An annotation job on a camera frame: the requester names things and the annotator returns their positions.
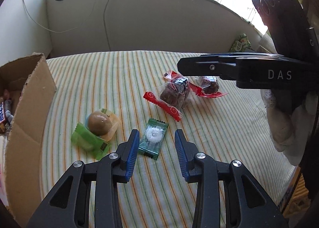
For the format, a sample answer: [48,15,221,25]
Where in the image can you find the small red date snack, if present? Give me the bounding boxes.
[189,76,226,98]

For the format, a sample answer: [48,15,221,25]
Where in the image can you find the green mint candy packet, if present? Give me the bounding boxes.
[138,118,168,160]

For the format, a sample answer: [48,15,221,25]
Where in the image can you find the green candy wrapper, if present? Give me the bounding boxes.
[71,123,110,160]

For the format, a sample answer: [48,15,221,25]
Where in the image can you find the large red date snack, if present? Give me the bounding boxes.
[143,71,202,122]

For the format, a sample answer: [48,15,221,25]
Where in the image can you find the long Snickers bar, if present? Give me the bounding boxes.
[0,99,14,134]

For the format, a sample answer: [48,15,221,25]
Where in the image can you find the green gift bag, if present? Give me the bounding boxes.
[229,33,252,53]

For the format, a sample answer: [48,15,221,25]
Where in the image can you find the white lace cloth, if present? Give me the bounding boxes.
[260,34,319,166]

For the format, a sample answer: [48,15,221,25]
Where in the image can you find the striped tablecloth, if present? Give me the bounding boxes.
[39,50,298,228]

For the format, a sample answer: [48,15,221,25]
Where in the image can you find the brown cardboard box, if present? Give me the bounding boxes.
[1,53,56,227]

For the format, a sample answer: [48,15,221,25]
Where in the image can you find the white hanging cable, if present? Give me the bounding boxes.
[19,0,98,34]

